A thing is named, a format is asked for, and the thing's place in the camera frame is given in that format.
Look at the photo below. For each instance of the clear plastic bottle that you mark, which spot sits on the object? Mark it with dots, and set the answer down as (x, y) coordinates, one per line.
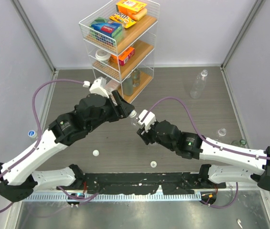
(199, 84)
(134, 121)
(220, 135)

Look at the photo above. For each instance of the white lidded paper cup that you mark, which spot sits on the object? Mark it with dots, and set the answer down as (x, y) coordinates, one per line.
(103, 56)

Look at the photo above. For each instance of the white bottle cap, upturned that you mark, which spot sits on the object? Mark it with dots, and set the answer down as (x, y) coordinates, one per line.
(153, 164)

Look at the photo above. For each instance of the white bottle cap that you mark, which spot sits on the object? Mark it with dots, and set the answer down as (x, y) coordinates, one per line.
(153, 164)
(95, 153)
(133, 114)

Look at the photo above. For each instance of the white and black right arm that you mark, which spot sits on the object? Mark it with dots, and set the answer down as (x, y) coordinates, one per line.
(241, 164)

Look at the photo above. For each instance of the clear bottle with blue cap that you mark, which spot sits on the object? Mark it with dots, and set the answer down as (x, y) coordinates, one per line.
(33, 135)

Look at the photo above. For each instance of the white slotted cable duct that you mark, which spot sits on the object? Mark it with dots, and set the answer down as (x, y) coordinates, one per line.
(158, 196)

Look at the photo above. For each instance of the glass jar, bottom shelf front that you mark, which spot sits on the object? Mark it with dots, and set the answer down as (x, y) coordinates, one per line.
(127, 86)

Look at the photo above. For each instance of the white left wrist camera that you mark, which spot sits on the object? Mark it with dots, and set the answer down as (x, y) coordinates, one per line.
(97, 87)

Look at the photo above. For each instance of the yellow candy bag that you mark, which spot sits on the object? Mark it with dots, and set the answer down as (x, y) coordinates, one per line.
(125, 20)

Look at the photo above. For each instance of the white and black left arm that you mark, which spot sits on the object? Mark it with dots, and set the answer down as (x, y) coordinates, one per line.
(19, 178)

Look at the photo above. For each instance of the white box, bottom shelf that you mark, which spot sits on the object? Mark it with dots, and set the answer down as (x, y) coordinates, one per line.
(112, 85)

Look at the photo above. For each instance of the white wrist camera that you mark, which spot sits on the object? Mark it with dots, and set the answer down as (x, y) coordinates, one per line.
(97, 87)
(146, 119)

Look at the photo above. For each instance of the green and blue box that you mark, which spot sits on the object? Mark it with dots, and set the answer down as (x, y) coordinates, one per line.
(106, 31)

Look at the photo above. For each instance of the glass jar, bottom shelf back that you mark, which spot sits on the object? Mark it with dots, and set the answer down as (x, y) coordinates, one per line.
(136, 77)

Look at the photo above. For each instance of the green glass bottle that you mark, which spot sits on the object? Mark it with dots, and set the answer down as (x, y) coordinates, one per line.
(239, 143)

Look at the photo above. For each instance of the white wire shelf rack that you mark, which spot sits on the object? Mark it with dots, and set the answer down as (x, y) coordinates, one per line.
(120, 42)

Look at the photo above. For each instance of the orange box, middle shelf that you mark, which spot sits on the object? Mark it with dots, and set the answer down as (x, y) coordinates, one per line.
(123, 58)

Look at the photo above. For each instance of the orange snack box, top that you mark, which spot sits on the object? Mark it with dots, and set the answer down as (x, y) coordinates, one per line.
(130, 6)

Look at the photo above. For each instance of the yellow sponge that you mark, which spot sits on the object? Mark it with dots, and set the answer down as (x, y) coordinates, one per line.
(139, 15)

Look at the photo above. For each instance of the glass jar, shelf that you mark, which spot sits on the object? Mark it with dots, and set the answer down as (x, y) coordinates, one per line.
(136, 77)
(127, 86)

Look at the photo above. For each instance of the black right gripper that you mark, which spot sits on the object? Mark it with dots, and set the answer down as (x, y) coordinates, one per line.
(145, 136)

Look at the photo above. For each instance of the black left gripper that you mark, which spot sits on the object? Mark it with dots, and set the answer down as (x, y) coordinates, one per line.
(122, 110)

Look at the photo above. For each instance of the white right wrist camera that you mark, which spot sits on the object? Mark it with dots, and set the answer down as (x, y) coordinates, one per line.
(146, 119)

